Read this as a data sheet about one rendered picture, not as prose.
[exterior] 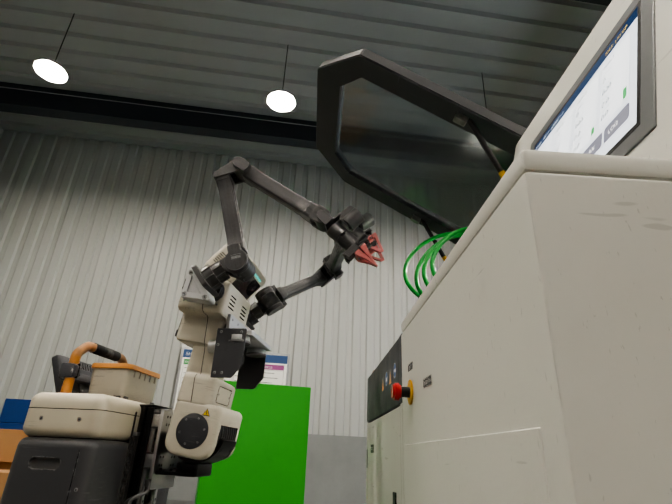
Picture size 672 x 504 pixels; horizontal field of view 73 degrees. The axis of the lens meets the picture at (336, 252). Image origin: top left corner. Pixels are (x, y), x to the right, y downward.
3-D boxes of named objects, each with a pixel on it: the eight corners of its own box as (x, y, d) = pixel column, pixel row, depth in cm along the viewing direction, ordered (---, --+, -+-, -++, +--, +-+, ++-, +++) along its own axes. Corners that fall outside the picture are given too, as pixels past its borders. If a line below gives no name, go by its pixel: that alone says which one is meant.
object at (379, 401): (368, 422, 165) (368, 377, 171) (380, 422, 165) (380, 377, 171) (398, 404, 108) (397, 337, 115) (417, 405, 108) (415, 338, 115)
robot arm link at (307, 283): (329, 287, 221) (317, 271, 223) (345, 272, 213) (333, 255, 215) (264, 318, 186) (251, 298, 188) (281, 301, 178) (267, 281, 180)
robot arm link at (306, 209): (237, 181, 172) (228, 164, 162) (247, 170, 173) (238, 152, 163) (327, 237, 157) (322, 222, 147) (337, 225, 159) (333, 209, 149)
